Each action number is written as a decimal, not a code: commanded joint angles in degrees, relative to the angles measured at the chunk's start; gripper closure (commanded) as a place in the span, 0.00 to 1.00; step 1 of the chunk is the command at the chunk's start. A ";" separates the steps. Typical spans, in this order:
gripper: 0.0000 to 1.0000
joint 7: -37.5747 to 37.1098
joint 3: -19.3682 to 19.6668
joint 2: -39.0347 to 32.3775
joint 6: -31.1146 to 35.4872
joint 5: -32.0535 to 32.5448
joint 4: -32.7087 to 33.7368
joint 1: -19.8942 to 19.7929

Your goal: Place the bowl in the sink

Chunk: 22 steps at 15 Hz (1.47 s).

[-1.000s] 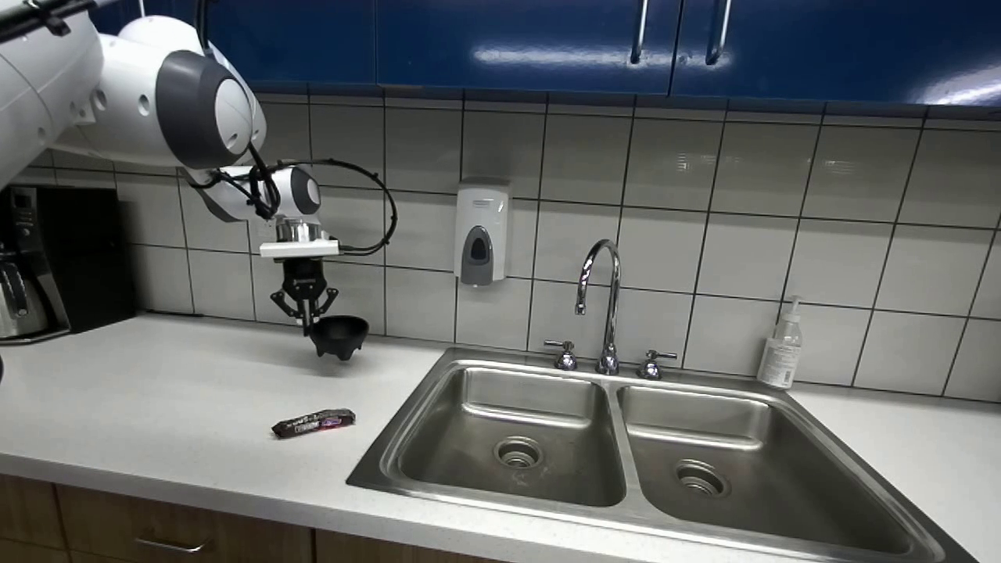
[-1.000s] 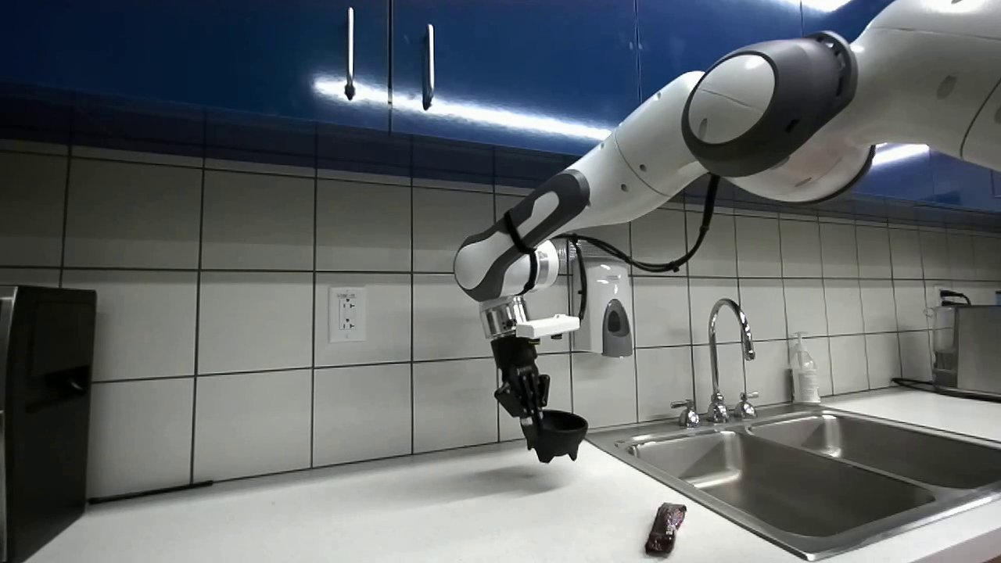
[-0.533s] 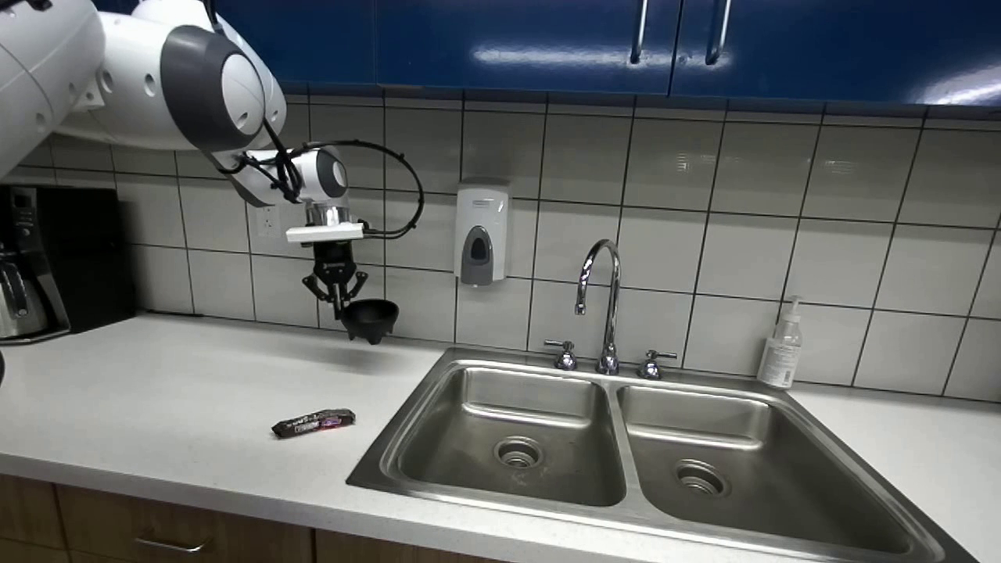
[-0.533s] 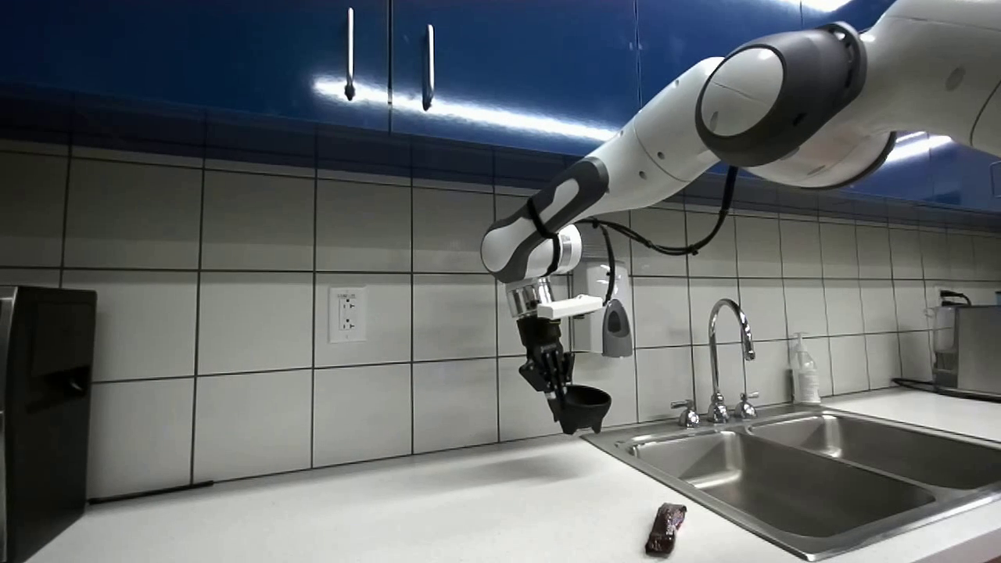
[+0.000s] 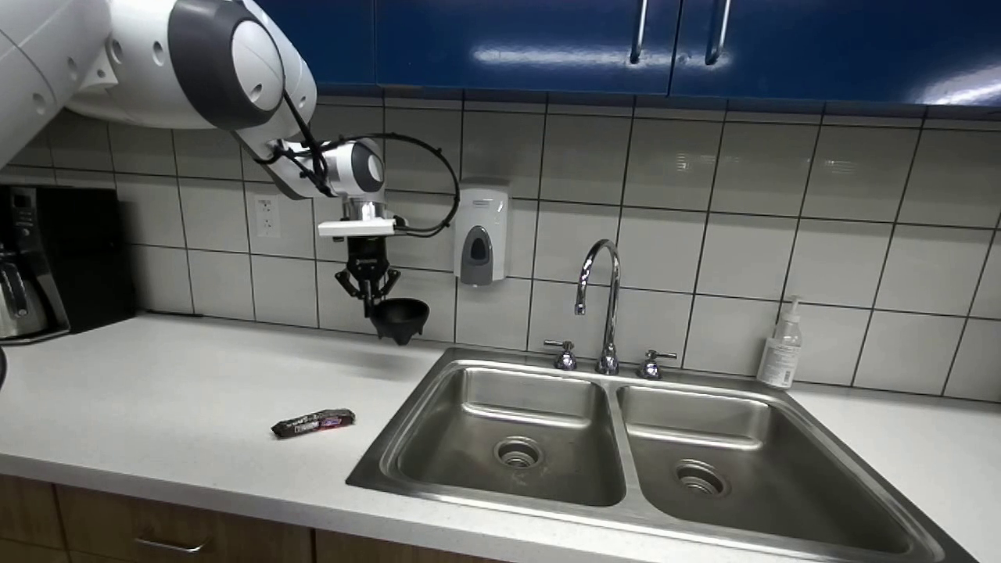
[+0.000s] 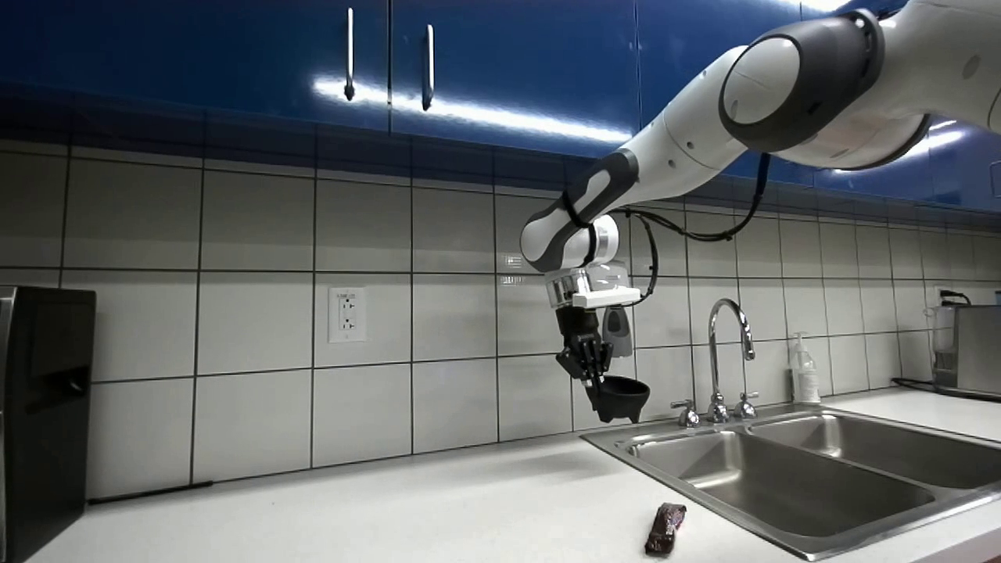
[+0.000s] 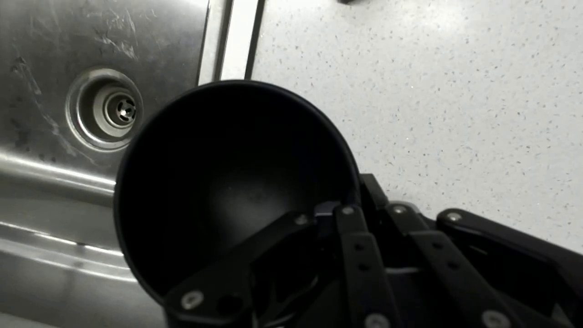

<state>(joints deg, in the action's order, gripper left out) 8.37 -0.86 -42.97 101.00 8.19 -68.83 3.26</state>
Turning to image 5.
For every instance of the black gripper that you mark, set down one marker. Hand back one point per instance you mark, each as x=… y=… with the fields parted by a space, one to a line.
x=369 y=255

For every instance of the small black bowl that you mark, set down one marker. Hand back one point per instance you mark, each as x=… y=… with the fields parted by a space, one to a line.
x=398 y=318

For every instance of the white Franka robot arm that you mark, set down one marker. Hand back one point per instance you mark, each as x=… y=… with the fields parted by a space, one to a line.
x=158 y=64

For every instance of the stainless steel double sink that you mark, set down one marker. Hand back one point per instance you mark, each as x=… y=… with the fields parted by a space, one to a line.
x=543 y=440

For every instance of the black marker pen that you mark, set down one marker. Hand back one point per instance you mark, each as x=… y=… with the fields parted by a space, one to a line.
x=315 y=422

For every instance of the chrome gooseneck faucet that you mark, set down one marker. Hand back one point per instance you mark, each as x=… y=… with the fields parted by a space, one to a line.
x=611 y=312

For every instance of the blue cabinet door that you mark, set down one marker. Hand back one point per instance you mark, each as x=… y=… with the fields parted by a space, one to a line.
x=471 y=42
x=857 y=46

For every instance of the wooden cabinet front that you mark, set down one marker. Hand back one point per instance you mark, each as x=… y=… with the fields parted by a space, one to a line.
x=376 y=548
x=31 y=517

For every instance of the wooden drawer front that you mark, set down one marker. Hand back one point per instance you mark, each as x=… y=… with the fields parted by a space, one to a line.
x=230 y=525

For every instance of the black coffee maker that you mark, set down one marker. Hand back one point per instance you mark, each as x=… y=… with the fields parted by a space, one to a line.
x=75 y=261

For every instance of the clear pump soap bottle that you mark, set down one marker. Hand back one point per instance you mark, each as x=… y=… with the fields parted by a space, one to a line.
x=779 y=353

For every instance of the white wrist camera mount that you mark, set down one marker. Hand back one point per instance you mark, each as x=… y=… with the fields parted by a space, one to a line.
x=357 y=226

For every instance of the white wall outlet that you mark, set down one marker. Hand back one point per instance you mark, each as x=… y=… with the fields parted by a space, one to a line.
x=269 y=224

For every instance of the white wall soap dispenser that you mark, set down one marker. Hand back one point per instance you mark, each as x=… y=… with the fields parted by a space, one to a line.
x=481 y=212

